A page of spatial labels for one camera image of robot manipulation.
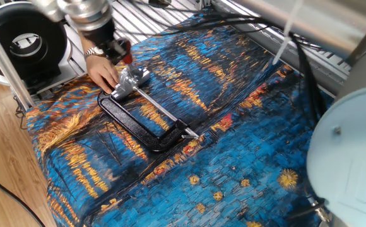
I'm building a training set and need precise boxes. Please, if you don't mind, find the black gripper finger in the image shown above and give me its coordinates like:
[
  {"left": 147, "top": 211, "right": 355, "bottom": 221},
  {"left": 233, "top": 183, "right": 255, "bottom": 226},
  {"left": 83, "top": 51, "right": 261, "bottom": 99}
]
[{"left": 100, "top": 38, "right": 131, "bottom": 66}]

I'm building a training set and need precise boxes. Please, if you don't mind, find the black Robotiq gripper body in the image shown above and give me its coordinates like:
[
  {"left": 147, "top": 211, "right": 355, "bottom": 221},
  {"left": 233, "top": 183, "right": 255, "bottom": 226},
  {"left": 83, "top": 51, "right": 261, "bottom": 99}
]
[{"left": 81, "top": 19, "right": 117, "bottom": 49}]

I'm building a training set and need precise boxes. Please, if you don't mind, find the black C-clamp with silver screw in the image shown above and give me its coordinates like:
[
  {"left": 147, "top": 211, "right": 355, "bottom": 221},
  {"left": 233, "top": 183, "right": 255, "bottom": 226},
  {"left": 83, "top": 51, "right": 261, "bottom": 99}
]
[{"left": 97, "top": 86, "right": 201, "bottom": 153}]

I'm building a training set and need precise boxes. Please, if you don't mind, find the silver metal lever base block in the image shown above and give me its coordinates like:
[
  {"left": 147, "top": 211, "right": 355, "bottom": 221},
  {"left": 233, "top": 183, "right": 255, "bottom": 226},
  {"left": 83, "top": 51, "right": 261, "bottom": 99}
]
[{"left": 110, "top": 64, "right": 151, "bottom": 102}]

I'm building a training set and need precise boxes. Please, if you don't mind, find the bare human hand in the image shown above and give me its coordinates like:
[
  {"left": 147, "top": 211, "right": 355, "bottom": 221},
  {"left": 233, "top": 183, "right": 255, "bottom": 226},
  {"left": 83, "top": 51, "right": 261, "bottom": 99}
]
[{"left": 85, "top": 54, "right": 121, "bottom": 95}]

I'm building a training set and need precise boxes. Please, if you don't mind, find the silver wrist watch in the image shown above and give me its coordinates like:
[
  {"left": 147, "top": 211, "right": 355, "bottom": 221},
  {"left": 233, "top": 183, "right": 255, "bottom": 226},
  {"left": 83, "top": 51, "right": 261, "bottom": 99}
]
[{"left": 83, "top": 46, "right": 105, "bottom": 61}]

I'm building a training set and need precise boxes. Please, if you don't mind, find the blue starry night tablecloth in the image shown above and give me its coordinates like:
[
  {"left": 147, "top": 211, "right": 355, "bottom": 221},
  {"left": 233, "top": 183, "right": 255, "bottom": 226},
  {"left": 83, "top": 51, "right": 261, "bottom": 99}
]
[{"left": 25, "top": 9, "right": 336, "bottom": 227}]

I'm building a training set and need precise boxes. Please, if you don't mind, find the white zip tie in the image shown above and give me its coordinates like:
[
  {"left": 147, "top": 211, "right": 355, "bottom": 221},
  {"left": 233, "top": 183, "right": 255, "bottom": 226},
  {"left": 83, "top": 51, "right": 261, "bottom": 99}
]
[{"left": 271, "top": 0, "right": 304, "bottom": 66}]

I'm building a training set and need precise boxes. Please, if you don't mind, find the aluminium frame post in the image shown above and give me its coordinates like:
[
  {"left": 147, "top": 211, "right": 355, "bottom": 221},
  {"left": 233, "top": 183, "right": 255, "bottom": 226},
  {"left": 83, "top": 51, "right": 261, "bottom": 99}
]
[{"left": 0, "top": 12, "right": 36, "bottom": 110}]

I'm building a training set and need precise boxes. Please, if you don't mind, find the black round duct blower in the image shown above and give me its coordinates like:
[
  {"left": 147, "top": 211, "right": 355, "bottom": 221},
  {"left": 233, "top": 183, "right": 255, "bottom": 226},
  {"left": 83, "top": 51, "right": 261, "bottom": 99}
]
[{"left": 0, "top": 1, "right": 69, "bottom": 88}]

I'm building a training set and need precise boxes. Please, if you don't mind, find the black floor cable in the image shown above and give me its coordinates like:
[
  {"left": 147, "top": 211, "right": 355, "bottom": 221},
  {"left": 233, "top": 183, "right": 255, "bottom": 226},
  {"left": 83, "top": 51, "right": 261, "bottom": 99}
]
[{"left": 0, "top": 166, "right": 45, "bottom": 227}]

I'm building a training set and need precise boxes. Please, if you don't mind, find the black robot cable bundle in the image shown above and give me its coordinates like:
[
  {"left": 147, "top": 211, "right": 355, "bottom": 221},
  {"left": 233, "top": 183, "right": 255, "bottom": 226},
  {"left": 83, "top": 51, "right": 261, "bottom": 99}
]
[{"left": 113, "top": 0, "right": 329, "bottom": 127}]

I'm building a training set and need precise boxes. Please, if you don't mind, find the grey metal table rail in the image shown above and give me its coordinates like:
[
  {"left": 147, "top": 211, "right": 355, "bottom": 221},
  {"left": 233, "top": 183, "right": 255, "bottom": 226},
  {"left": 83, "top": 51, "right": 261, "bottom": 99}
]
[{"left": 213, "top": 0, "right": 353, "bottom": 96}]

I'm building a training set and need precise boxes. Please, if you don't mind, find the small silver cable connector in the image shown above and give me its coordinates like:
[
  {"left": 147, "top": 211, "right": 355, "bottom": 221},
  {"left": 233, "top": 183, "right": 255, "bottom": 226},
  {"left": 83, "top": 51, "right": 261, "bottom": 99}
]
[{"left": 308, "top": 195, "right": 331, "bottom": 224}]

